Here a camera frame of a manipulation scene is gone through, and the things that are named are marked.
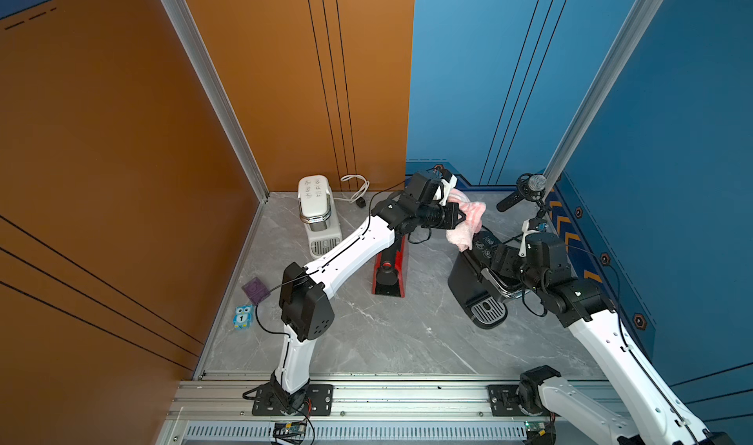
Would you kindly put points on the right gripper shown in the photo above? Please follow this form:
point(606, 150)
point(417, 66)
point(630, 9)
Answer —
point(504, 256)

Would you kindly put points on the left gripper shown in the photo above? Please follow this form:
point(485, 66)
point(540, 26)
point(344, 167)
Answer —
point(449, 221)

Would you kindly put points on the pink striped towel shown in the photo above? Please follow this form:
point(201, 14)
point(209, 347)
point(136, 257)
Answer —
point(462, 235)

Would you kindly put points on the black coffee machine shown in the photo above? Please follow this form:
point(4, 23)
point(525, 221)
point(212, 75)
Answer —
point(469, 283)

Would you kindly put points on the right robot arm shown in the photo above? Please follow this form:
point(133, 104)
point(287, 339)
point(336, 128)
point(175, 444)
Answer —
point(656, 415)

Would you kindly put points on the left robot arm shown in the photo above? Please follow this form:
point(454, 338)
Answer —
point(306, 291)

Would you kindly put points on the red Nespresso coffee machine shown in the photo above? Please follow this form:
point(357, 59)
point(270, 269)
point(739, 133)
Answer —
point(389, 270)

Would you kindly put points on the white coffee machine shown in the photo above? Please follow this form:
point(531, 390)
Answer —
point(318, 213)

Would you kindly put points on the black microphone on tripod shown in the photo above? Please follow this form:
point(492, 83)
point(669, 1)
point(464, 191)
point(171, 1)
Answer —
point(529, 187)

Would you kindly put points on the right green circuit board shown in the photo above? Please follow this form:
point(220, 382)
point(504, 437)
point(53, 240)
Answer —
point(540, 434)

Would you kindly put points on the green circuit board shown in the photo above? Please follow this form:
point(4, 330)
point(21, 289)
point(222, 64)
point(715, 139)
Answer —
point(290, 432)
point(540, 434)

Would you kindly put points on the purple square card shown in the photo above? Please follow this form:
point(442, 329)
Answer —
point(256, 291)

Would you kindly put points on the blue owl figure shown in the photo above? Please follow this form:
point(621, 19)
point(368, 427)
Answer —
point(243, 317)

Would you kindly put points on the left green circuit board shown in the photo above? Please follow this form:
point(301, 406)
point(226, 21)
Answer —
point(290, 432)

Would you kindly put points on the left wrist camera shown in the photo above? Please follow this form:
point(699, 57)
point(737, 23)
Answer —
point(448, 182)

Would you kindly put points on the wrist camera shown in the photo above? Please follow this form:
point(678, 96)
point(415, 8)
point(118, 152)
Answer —
point(530, 227)
point(448, 182)

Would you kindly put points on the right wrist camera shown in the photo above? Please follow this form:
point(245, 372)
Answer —
point(530, 227)

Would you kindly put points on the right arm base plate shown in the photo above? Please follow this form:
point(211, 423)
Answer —
point(505, 400)

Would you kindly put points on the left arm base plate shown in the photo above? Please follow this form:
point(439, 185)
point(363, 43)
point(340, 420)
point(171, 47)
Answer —
point(269, 400)

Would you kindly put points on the aluminium front rail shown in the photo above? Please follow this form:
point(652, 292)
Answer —
point(368, 410)

